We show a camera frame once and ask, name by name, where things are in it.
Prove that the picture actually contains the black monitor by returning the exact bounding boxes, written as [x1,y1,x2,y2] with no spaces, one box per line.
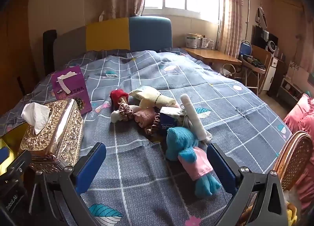
[253,26,270,50]

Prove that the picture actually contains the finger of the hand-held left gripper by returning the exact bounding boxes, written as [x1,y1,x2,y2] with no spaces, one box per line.
[0,147,15,167]

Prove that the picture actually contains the leaning wooden board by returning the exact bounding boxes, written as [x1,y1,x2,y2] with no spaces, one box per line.
[250,44,273,91]

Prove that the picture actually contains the pink fluffy towel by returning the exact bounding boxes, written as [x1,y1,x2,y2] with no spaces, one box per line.
[134,108,157,128]

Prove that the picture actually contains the white tissue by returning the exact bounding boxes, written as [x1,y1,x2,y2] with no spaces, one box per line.
[21,103,51,135]

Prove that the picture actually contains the gold metal tin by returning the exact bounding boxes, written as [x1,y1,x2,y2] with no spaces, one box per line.
[0,123,28,175]

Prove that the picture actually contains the black upright panel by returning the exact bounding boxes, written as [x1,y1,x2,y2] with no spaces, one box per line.
[43,29,58,76]

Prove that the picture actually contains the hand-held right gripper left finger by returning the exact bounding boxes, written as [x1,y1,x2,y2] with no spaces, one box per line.
[32,142,107,226]

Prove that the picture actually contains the beige towel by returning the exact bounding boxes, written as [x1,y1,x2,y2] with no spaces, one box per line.
[139,90,180,109]

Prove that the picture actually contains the small white fan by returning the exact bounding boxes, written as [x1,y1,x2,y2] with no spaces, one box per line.
[267,39,279,55]

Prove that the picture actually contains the wicker chair back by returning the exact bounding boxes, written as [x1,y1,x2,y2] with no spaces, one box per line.
[272,130,307,192]

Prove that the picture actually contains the ornate gold tissue box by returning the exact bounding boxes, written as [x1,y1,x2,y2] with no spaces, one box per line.
[20,99,84,173]

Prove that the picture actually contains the purple cardboard box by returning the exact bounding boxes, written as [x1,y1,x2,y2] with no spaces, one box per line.
[51,65,93,115]

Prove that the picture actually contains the white cabinet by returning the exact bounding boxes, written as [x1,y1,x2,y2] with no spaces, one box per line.
[264,58,279,91]

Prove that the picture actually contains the grey yellow blue headboard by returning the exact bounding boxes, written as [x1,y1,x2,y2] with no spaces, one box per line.
[53,16,173,69]

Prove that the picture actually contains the blue tissue packet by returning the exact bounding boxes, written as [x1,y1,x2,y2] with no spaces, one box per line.
[157,107,187,131]

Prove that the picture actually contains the metal coat stand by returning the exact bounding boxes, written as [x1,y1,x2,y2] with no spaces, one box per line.
[245,0,261,42]

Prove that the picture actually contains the grey checked bed blanket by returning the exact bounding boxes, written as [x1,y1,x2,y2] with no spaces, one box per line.
[0,47,293,226]

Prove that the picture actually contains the blue plush toy pink dress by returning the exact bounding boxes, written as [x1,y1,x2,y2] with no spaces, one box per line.
[165,126,222,197]

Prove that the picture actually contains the wooden desk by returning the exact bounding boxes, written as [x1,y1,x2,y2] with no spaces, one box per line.
[183,47,243,65]

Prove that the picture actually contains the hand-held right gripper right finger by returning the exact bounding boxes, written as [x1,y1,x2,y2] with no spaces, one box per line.
[206,143,290,226]

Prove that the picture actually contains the striped scrunchie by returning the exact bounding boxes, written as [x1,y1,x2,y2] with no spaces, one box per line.
[119,104,134,121]

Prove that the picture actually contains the long white rolled towel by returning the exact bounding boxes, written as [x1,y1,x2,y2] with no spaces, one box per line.
[180,94,213,143]

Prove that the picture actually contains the red towel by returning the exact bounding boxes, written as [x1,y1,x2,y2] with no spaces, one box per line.
[110,89,129,111]

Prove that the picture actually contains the small white boxes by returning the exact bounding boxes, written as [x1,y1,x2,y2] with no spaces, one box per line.
[201,37,214,50]

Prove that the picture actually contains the blue folding chair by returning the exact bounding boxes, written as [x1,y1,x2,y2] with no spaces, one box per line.
[239,40,267,94]

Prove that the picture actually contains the pink ruffled cloth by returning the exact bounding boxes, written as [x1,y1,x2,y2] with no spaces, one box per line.
[282,93,314,212]

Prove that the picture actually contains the light pink satin scrunchie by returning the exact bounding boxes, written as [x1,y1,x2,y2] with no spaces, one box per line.
[144,114,161,136]

